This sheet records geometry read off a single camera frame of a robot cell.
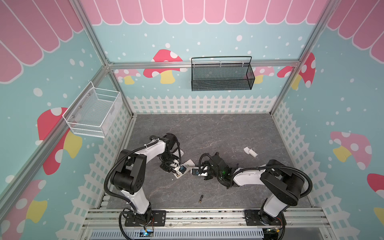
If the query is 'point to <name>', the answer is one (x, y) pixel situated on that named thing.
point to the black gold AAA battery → (200, 199)
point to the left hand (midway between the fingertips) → (172, 168)
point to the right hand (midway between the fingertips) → (197, 164)
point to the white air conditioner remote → (183, 168)
